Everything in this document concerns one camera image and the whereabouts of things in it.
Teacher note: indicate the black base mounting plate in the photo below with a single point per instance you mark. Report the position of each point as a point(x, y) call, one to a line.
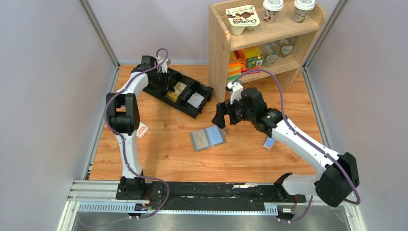
point(209, 196)

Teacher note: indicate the white pink card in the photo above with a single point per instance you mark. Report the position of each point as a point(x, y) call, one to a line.
point(142, 130)

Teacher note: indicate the orange snack bag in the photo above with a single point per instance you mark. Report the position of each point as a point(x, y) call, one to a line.
point(235, 60)

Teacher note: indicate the colourful sticky note stack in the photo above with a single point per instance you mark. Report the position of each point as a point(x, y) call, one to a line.
point(232, 76)

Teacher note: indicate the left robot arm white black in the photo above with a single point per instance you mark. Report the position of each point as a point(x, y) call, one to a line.
point(122, 117)

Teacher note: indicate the blue card on table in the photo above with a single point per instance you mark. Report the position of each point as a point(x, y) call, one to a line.
point(268, 144)

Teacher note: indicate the grey card in tray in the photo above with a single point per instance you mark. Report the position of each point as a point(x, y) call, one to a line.
point(195, 100)

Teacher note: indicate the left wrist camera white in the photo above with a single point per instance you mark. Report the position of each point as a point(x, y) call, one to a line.
point(162, 65)

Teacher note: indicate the black organizer tray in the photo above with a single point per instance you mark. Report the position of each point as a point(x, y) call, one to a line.
point(186, 94)

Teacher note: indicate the tan cards in tray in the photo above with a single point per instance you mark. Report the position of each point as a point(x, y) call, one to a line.
point(178, 89)

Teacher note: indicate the right paper coffee cup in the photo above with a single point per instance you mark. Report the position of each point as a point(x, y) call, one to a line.
point(301, 9)

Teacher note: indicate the Chobani yogurt pack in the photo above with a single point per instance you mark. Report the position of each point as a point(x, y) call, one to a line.
point(241, 18)

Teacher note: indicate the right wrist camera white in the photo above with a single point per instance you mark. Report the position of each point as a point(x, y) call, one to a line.
point(235, 89)

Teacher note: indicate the right glass jar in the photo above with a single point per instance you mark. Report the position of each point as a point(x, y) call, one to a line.
point(286, 46)

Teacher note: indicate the glass jar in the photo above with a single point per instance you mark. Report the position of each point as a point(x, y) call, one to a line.
point(270, 53)
point(286, 46)

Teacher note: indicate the paper coffee cup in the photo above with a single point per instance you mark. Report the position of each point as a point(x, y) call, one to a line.
point(301, 9)
point(272, 9)

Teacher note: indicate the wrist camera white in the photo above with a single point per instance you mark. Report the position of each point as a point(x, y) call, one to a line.
point(235, 89)
point(162, 65)

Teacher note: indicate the left paper coffee cup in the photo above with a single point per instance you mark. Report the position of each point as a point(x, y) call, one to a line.
point(272, 9)

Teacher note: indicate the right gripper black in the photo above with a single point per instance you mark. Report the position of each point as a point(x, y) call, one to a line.
point(229, 109)

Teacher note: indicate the left glass jar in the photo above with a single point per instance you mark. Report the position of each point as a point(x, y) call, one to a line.
point(270, 53)

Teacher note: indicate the green yellow box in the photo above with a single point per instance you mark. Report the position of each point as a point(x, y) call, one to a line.
point(251, 57)

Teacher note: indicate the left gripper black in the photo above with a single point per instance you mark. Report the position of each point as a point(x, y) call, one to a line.
point(162, 81)

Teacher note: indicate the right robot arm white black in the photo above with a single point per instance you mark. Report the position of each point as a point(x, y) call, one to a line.
point(336, 174)

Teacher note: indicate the red flat packet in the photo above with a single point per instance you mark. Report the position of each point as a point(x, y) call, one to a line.
point(250, 70)

